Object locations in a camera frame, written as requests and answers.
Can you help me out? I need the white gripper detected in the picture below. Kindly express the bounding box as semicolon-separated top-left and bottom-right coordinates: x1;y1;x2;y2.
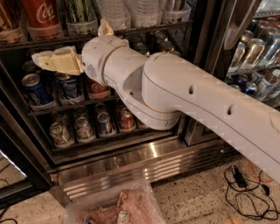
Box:
31;18;130;87

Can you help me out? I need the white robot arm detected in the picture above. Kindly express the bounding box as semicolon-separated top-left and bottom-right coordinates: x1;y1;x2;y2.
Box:
31;34;280;182

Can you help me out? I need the blue white pepsi can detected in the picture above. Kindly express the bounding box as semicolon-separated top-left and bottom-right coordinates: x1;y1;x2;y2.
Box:
55;73;84;105

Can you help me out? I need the front red cola can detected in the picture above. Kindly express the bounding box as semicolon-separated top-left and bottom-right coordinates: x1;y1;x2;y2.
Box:
87;79;110;99

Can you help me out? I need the red cola can top shelf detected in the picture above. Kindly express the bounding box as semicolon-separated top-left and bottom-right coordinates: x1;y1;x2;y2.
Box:
19;0;60;39

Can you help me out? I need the front blue pepsi can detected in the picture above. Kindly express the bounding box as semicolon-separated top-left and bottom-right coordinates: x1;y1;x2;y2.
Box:
22;73;53;106

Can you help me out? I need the blue can bottom shelf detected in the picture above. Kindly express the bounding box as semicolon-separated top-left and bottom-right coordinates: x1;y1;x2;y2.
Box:
97;112;116;137

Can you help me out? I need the white green can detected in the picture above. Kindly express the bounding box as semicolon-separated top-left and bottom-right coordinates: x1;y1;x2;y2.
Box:
75;117;95;143
49;122;74;148

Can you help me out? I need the red can bottom shelf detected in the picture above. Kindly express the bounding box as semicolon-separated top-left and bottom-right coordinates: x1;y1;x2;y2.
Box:
120;108;135;130

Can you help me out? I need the white green can bottom left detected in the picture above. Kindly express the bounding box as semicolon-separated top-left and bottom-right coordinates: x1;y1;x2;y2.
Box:
49;122;74;148

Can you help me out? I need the steel fridge base grille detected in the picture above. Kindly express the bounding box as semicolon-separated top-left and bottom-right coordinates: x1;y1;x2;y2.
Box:
50;138;239;206

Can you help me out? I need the clear plastic bin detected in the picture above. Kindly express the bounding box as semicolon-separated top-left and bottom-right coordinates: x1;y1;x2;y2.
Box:
64;180;166;224

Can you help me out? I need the fridge door handle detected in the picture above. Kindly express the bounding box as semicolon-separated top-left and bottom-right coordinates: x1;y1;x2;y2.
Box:
224;0;262;50

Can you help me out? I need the black power adapter cable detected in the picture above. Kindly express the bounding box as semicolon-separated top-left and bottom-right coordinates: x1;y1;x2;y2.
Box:
223;164;280;221

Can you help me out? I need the orange cable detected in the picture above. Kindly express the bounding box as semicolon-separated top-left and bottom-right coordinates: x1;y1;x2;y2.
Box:
248;160;274;184

